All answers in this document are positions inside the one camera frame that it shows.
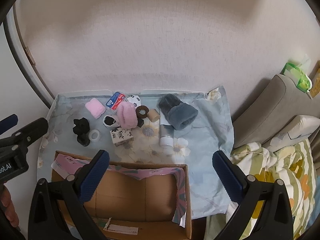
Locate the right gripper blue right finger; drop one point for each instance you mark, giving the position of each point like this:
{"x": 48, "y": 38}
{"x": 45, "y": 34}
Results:
{"x": 231, "y": 176}

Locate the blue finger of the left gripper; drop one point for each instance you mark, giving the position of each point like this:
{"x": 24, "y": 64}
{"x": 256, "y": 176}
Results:
{"x": 30, "y": 133}
{"x": 8, "y": 123}

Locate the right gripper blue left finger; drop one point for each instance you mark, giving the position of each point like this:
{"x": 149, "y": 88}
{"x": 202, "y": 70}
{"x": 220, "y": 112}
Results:
{"x": 91, "y": 174}

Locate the black bottle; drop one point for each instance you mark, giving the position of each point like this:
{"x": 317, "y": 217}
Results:
{"x": 81, "y": 129}

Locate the white box with calligraphy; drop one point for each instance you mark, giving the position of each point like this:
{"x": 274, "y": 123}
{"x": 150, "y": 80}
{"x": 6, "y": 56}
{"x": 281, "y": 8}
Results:
{"x": 120, "y": 136}

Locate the panda sock with black opening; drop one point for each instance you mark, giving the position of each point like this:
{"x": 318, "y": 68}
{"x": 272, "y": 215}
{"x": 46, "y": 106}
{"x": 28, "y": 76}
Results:
{"x": 111, "y": 121}

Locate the small pink fluffy sock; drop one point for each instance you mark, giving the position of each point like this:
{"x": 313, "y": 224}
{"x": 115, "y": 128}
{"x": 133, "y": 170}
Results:
{"x": 95, "y": 107}

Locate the silver cosmetic tube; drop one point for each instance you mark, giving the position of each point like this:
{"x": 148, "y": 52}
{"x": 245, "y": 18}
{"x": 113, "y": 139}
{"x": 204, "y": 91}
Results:
{"x": 166, "y": 132}

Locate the red and black box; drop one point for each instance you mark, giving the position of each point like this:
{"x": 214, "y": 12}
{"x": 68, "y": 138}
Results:
{"x": 140, "y": 122}

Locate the grey blue fluffy sock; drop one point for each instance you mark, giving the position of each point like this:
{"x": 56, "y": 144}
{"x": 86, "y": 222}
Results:
{"x": 178, "y": 113}

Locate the large pink fluffy sock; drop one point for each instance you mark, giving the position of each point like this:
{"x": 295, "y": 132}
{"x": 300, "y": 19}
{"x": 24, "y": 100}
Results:
{"x": 126, "y": 113}

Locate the red blue plastic packet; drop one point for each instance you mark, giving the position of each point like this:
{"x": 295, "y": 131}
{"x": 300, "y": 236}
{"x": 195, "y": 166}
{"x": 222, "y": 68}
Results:
{"x": 115, "y": 100}

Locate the beige cylinder jar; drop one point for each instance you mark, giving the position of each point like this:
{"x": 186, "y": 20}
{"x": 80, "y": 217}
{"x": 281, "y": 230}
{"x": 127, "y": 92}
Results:
{"x": 153, "y": 115}

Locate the person's left hand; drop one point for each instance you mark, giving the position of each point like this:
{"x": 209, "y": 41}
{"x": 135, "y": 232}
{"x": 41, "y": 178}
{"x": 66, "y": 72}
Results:
{"x": 9, "y": 208}

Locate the cardboard box with pink lining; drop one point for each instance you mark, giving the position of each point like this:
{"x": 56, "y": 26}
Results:
{"x": 143, "y": 201}

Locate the floral light blue tablecloth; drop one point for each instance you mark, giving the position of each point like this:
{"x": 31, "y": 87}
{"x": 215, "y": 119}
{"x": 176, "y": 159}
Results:
{"x": 194, "y": 146}

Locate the white pillow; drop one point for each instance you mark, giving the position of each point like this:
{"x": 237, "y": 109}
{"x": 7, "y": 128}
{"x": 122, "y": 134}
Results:
{"x": 300, "y": 128}

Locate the grey sofa cushion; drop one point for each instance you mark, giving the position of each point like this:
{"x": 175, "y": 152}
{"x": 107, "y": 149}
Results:
{"x": 274, "y": 108}

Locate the green plastic bag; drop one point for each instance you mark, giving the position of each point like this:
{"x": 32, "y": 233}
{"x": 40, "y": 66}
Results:
{"x": 296, "y": 71}

